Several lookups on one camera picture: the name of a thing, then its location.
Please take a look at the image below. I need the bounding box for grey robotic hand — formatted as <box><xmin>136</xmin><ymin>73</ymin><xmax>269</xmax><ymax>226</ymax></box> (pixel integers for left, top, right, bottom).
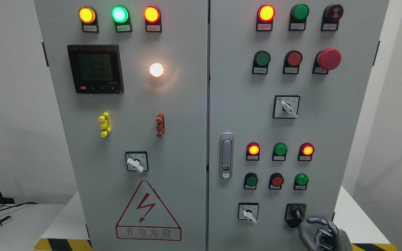
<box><xmin>297</xmin><ymin>218</ymin><xmax>353</xmax><ymax>251</ymax></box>

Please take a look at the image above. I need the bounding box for black rotary knob switch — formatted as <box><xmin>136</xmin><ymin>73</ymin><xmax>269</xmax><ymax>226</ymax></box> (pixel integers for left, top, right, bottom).
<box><xmin>284</xmin><ymin>203</ymin><xmax>306</xmax><ymax>228</ymax></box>

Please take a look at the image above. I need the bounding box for yellow black hazard tape right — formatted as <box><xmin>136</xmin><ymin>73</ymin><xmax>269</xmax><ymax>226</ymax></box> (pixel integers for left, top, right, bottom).
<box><xmin>351</xmin><ymin>243</ymin><xmax>397</xmax><ymax>251</ymax></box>

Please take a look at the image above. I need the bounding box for yellow black hazard tape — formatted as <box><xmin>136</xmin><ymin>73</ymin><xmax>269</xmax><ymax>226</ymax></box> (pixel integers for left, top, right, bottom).
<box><xmin>35</xmin><ymin>238</ymin><xmax>93</xmax><ymax>251</ymax></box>
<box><xmin>351</xmin><ymin>243</ymin><xmax>397</xmax><ymax>251</ymax></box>

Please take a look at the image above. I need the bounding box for green light lower right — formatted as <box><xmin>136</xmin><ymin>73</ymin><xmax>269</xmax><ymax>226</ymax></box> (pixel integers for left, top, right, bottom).
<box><xmin>293</xmin><ymin>173</ymin><xmax>309</xmax><ymax>190</ymax></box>

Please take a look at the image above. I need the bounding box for red push button lower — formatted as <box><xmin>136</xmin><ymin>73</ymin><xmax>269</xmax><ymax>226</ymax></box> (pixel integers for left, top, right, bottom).
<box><xmin>268</xmin><ymin>173</ymin><xmax>284</xmax><ymax>190</ymax></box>

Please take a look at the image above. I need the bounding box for red push button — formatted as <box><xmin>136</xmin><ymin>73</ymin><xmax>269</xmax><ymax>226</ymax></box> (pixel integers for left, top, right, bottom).
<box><xmin>283</xmin><ymin>50</ymin><xmax>303</xmax><ymax>74</ymax></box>
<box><xmin>268</xmin><ymin>173</ymin><xmax>284</xmax><ymax>190</ymax></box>

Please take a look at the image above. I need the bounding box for red light middle right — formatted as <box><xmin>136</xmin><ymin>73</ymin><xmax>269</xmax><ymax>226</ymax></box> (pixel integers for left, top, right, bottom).
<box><xmin>297</xmin><ymin>143</ymin><xmax>315</xmax><ymax>161</ymax></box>

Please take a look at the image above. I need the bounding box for green push button lower left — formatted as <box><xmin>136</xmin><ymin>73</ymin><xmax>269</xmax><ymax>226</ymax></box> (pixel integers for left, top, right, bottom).
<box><xmin>244</xmin><ymin>173</ymin><xmax>259</xmax><ymax>190</ymax></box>

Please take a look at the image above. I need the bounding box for green push button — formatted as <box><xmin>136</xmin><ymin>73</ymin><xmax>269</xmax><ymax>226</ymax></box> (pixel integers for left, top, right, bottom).
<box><xmin>244</xmin><ymin>173</ymin><xmax>259</xmax><ymax>190</ymax></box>
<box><xmin>252</xmin><ymin>50</ymin><xmax>271</xmax><ymax>75</ymax></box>

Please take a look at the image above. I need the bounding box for green light middle centre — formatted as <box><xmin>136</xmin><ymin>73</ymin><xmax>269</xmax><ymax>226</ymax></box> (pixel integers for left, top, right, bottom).
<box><xmin>272</xmin><ymin>143</ymin><xmax>288</xmax><ymax>161</ymax></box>

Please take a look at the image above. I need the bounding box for red lit light middle left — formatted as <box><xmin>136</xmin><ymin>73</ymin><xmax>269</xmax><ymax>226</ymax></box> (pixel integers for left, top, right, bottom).
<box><xmin>246</xmin><ymin>142</ymin><xmax>260</xmax><ymax>161</ymax></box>

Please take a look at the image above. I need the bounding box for red lit light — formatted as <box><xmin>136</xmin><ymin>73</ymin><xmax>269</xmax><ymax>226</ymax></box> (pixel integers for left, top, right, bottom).
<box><xmin>255</xmin><ymin>4</ymin><xmax>276</xmax><ymax>31</ymax></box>
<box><xmin>246</xmin><ymin>142</ymin><xmax>260</xmax><ymax>161</ymax></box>

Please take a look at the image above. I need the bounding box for right grey cabinet door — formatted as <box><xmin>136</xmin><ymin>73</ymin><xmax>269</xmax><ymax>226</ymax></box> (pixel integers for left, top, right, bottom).
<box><xmin>208</xmin><ymin>0</ymin><xmax>389</xmax><ymax>251</ymax></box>

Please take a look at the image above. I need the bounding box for grey cabinet door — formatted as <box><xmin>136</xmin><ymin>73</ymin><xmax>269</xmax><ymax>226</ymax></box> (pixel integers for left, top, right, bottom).
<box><xmin>35</xmin><ymin>0</ymin><xmax>208</xmax><ymax>251</ymax></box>
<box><xmin>208</xmin><ymin>0</ymin><xmax>389</xmax><ymax>251</ymax></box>

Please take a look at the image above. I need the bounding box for red emergency stop mushroom button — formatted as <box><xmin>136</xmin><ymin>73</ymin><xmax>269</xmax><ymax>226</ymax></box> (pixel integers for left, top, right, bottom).
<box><xmin>312</xmin><ymin>48</ymin><xmax>342</xmax><ymax>75</ymax></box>

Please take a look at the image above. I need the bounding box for red electrical hazard warning sign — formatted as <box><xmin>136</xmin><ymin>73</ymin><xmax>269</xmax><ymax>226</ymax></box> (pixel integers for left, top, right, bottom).
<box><xmin>116</xmin><ymin>181</ymin><xmax>182</xmax><ymax>241</ymax></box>

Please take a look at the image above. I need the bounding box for red push button upper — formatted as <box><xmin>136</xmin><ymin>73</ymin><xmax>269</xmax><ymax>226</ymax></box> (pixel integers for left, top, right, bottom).
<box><xmin>283</xmin><ymin>50</ymin><xmax>303</xmax><ymax>74</ymax></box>

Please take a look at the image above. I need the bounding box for green push button upper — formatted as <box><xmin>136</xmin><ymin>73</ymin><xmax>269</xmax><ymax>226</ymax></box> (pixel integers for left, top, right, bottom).
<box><xmin>252</xmin><ymin>50</ymin><xmax>271</xmax><ymax>75</ymax></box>

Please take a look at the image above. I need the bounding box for red terminal connector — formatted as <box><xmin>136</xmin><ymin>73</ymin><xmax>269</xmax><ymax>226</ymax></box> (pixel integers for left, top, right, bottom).
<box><xmin>155</xmin><ymin>113</ymin><xmax>165</xmax><ymax>138</ymax></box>

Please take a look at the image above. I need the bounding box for dark red buzzer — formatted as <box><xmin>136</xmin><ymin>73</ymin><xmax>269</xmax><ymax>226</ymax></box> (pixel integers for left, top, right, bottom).
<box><xmin>321</xmin><ymin>4</ymin><xmax>344</xmax><ymax>31</ymax></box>

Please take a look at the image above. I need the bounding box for dark green light top right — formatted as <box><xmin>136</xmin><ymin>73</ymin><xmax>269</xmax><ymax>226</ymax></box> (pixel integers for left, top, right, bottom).
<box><xmin>288</xmin><ymin>4</ymin><xmax>310</xmax><ymax>31</ymax></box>

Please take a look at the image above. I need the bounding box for red lit light top right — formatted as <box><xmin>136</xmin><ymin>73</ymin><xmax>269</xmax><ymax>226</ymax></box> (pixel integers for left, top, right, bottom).
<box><xmin>255</xmin><ymin>4</ymin><xmax>276</xmax><ymax>31</ymax></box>

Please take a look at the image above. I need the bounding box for white glowing indicator light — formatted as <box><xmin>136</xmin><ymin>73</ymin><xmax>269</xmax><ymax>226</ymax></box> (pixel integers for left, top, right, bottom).
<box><xmin>149</xmin><ymin>62</ymin><xmax>164</xmax><ymax>77</ymax></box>

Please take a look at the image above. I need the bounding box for yellow terminal connector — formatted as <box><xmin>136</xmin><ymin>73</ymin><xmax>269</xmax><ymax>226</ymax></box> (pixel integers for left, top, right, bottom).
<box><xmin>98</xmin><ymin>112</ymin><xmax>111</xmax><ymax>138</ymax></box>

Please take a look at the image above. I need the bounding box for left grey cabinet door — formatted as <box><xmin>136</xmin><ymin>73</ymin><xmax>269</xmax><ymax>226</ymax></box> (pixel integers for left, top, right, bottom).
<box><xmin>35</xmin><ymin>0</ymin><xmax>208</xmax><ymax>251</ymax></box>

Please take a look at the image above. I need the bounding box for yellow black hazard tape left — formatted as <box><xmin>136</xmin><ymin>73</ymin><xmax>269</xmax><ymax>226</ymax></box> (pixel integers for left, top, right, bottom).
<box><xmin>35</xmin><ymin>238</ymin><xmax>93</xmax><ymax>251</ymax></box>

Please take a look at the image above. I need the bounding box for red-orange indicator light top left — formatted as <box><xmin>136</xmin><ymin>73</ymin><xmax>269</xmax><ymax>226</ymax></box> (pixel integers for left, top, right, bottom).
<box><xmin>143</xmin><ymin>5</ymin><xmax>162</xmax><ymax>33</ymax></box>

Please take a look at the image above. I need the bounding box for black digital power meter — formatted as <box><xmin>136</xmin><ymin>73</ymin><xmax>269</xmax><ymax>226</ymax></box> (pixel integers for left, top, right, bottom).
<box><xmin>67</xmin><ymin>44</ymin><xmax>124</xmax><ymax>94</ymax></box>

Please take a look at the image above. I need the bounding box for green indicator light top left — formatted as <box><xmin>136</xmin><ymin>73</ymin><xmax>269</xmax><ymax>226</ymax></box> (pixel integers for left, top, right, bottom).
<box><xmin>111</xmin><ymin>5</ymin><xmax>132</xmax><ymax>33</ymax></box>

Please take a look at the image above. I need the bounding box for small black white adapter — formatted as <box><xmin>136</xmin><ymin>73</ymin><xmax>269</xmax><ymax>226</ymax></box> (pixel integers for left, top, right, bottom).
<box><xmin>0</xmin><ymin>215</ymin><xmax>12</xmax><ymax>227</ymax></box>

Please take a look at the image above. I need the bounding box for yellow indicator light top left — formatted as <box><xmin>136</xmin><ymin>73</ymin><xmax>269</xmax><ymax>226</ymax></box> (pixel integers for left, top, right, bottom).
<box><xmin>79</xmin><ymin>6</ymin><xmax>99</xmax><ymax>33</ymax></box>

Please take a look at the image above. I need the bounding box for lower white selector switch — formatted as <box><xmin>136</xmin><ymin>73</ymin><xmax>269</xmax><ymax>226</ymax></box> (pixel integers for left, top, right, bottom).
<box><xmin>238</xmin><ymin>203</ymin><xmax>259</xmax><ymax>225</ymax></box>

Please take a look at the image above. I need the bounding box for upper right white selector switch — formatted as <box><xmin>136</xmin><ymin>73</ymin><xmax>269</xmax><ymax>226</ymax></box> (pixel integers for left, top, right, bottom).
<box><xmin>273</xmin><ymin>95</ymin><xmax>300</xmax><ymax>119</ymax></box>

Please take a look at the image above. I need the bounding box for silver cabinet door handle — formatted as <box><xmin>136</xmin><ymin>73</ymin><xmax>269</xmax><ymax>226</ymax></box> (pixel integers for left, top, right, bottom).
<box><xmin>219</xmin><ymin>132</ymin><xmax>234</xmax><ymax>178</ymax></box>

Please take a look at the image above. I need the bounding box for left door white selector switch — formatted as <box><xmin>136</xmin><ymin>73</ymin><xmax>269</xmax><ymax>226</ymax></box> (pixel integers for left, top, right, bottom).
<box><xmin>125</xmin><ymin>151</ymin><xmax>149</xmax><ymax>173</ymax></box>

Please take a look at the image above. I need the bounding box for black cable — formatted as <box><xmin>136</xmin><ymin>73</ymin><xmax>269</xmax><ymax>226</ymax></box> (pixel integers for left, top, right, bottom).
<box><xmin>0</xmin><ymin>201</ymin><xmax>39</xmax><ymax>219</ymax></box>

